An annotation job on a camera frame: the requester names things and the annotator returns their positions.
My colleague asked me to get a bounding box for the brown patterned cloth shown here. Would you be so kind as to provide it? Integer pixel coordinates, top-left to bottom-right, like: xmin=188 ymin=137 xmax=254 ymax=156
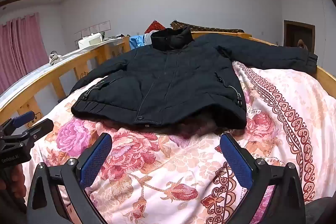
xmin=170 ymin=21 xmax=244 ymax=33

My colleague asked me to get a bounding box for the pink curtain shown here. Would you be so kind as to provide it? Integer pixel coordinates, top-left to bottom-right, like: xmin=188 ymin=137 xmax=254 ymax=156
xmin=0 ymin=13 xmax=51 ymax=94

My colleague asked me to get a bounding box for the person's dark clothing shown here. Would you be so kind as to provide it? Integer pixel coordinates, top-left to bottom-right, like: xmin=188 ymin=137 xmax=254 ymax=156
xmin=304 ymin=196 xmax=336 ymax=224

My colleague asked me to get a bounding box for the white wall chart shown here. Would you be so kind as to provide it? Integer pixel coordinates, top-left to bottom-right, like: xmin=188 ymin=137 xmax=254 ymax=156
xmin=73 ymin=21 xmax=111 ymax=42

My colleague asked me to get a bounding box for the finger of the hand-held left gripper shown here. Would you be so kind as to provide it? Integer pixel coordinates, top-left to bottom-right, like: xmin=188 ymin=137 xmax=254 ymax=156
xmin=18 ymin=118 xmax=54 ymax=141
xmin=0 ymin=111 xmax=36 ymax=132

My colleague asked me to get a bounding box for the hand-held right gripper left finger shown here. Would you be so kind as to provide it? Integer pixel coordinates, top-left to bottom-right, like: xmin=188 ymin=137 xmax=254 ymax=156
xmin=26 ymin=132 xmax=113 ymax=224

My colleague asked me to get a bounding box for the person's left hand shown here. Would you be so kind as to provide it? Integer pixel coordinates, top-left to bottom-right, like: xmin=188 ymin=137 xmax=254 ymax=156
xmin=0 ymin=165 xmax=28 ymax=199

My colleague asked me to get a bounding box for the light blue cloth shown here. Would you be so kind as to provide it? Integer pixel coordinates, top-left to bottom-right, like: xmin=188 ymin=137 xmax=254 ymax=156
xmin=129 ymin=34 xmax=151 ymax=51

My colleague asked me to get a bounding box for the red wall decoration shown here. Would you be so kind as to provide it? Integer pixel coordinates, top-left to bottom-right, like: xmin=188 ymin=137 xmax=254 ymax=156
xmin=145 ymin=20 xmax=166 ymax=33

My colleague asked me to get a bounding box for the white box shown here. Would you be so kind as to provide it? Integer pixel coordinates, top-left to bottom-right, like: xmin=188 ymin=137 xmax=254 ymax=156
xmin=78 ymin=33 xmax=102 ymax=49

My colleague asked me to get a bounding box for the pink floral blanket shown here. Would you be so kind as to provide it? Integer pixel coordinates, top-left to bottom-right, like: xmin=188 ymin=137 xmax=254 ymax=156
xmin=21 ymin=60 xmax=336 ymax=224

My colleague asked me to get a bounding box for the dark navy padded jacket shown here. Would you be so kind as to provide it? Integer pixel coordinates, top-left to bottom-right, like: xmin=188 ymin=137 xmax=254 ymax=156
xmin=70 ymin=26 xmax=319 ymax=136

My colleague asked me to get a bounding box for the wooden bed frame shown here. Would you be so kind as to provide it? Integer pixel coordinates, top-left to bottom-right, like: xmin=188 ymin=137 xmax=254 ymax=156
xmin=0 ymin=31 xmax=336 ymax=135

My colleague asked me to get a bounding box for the beige crumpled cloth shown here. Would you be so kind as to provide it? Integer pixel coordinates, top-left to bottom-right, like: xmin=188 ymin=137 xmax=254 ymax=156
xmin=49 ymin=52 xmax=63 ymax=65

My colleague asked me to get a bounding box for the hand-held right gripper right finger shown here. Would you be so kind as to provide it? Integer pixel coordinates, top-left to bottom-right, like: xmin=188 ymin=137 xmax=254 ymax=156
xmin=220 ymin=133 xmax=306 ymax=224

